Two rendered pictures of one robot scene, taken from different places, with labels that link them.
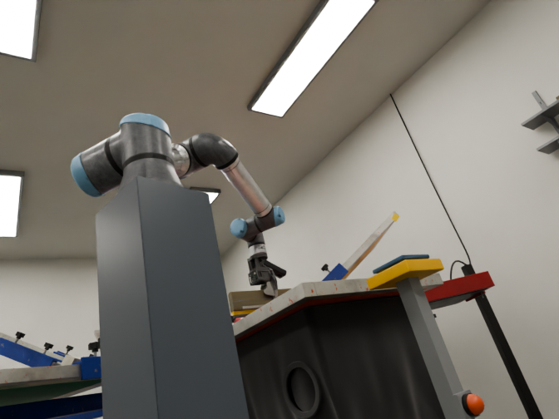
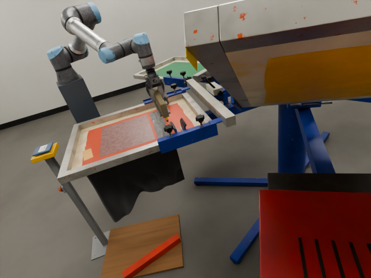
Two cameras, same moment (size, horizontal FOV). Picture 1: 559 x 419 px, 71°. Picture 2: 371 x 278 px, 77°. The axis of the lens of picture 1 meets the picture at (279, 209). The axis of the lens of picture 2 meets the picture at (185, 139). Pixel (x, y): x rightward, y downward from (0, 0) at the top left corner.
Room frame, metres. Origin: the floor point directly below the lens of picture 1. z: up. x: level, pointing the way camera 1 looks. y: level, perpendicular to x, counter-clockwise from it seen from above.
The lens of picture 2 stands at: (2.30, -0.92, 1.58)
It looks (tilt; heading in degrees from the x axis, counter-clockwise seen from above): 32 degrees down; 120
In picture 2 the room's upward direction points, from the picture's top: 14 degrees counter-clockwise
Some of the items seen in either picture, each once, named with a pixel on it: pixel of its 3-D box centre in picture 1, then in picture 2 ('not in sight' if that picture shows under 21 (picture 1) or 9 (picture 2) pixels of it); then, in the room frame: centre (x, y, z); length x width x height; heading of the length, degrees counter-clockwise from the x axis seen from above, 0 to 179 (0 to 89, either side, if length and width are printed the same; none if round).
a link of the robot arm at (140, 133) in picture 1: (144, 145); (59, 57); (0.76, 0.28, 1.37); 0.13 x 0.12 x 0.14; 71
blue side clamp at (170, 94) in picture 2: not in sight; (165, 99); (1.47, 0.38, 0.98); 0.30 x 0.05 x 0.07; 39
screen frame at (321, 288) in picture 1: (305, 319); (136, 127); (1.45, 0.01, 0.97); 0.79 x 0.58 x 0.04; 39
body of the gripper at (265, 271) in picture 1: (260, 270); (150, 75); (1.57, 0.14, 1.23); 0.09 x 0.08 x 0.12; 129
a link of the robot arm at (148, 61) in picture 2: (258, 252); (146, 60); (1.57, 0.13, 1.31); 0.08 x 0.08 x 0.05
